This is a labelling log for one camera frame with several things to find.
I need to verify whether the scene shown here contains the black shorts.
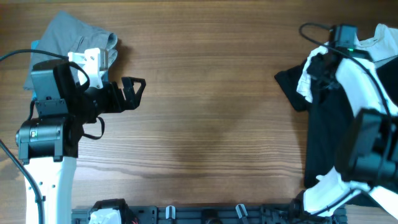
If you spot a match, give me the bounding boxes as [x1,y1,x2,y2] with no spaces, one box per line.
[274,55,398,189]

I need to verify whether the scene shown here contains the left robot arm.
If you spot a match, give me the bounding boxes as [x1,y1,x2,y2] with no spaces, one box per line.
[16,59,146,223]

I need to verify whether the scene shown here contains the folded grey shorts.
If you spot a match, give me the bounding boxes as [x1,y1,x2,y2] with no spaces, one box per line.
[23,11,119,91]

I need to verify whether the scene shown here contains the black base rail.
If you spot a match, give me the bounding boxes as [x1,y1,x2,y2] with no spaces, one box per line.
[72,199,348,224]

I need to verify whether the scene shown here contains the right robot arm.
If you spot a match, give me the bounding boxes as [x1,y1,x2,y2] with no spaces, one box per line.
[301,24,397,220]

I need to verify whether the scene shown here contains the folded blue garment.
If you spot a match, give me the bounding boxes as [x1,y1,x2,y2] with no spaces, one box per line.
[30,40,40,100]

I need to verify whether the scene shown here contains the white t-shirt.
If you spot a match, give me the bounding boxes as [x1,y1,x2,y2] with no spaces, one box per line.
[296,24,397,103]

